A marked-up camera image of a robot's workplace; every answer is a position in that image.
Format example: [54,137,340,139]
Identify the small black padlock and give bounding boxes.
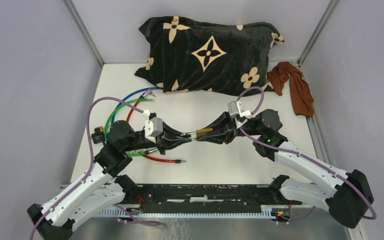
[91,126,105,144]

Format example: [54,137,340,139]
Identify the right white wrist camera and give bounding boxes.
[227,100,253,121]

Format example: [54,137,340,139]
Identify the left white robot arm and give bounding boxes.
[27,117,197,240]

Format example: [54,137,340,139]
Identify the brass padlock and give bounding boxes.
[180,127,213,141]

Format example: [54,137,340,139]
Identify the brown cloth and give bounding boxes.
[267,61,315,117]

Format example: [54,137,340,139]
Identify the red cable lock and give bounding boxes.
[126,109,186,164]

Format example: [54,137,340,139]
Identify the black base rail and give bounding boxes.
[113,184,302,220]

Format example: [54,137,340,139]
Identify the green cable lock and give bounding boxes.
[103,98,153,157]

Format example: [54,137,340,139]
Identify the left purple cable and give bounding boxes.
[28,96,147,240]

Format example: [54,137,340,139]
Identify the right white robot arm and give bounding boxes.
[196,109,377,229]

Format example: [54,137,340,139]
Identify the blue cable lock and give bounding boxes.
[111,86,163,124]

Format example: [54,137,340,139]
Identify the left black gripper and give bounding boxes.
[124,120,194,155]

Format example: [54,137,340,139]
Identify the black floral pillow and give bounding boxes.
[135,16,285,96]

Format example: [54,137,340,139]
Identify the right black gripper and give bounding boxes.
[195,112,263,146]

